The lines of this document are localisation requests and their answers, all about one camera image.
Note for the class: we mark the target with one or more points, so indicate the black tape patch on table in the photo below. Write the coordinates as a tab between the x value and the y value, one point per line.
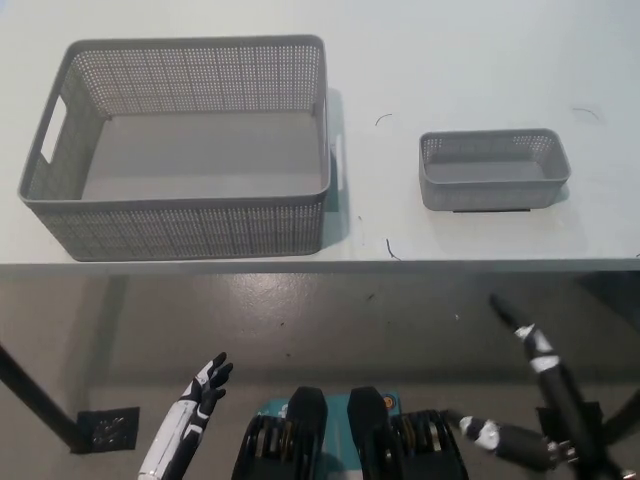
492	211

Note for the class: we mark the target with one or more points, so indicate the black teal robot legs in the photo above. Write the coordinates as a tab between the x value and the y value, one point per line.
337	430

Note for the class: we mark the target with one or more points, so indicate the black table leg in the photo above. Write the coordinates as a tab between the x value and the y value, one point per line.
622	420
40	400

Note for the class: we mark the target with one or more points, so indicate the small grey perforated basket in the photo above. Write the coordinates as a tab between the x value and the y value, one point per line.
480	195

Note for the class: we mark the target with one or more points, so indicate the black ribbed torso block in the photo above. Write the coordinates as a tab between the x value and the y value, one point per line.
307	425
367	425

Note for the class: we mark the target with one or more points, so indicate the left black ribbed torso block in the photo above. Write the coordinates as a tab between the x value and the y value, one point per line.
307	425

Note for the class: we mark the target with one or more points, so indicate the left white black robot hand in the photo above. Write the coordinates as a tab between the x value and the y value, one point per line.
175	430

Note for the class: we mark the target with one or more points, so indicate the large grey perforated basket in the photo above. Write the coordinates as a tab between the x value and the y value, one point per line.
200	230

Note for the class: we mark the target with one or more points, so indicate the right black ribbed torso block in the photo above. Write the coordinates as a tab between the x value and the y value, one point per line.
367	425

